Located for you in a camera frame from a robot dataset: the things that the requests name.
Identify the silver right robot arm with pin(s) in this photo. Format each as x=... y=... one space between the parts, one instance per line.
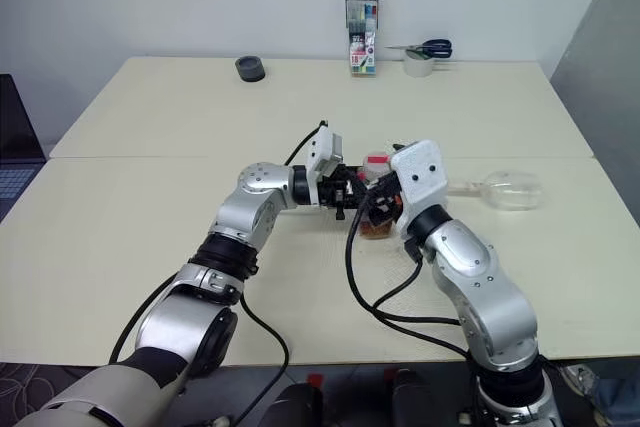
x=480 y=277

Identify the black round tape roll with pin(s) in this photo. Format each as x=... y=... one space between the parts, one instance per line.
x=250 y=72

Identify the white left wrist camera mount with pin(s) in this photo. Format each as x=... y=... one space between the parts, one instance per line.
x=325 y=147

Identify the white tape roll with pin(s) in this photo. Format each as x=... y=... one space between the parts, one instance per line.
x=417 y=69

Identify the clear bottle with red cap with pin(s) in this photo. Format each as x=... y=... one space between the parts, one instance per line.
x=377 y=232

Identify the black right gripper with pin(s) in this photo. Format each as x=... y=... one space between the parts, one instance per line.
x=390 y=194

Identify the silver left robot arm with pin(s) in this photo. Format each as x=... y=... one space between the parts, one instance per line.
x=250 y=212

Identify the grey white sneaker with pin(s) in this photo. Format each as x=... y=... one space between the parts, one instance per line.
x=577 y=379

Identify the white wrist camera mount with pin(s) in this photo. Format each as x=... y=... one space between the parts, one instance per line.
x=420 y=172
x=325 y=147

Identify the marker pen pack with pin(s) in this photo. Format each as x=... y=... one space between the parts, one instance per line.
x=361 y=47

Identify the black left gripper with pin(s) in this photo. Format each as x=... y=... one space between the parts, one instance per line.
x=332 y=192

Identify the black laptop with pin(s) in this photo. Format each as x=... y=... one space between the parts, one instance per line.
x=17 y=127

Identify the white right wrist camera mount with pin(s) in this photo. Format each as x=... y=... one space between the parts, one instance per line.
x=420 y=172

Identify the blue jeans leg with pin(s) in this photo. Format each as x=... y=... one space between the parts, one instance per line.
x=620 y=402

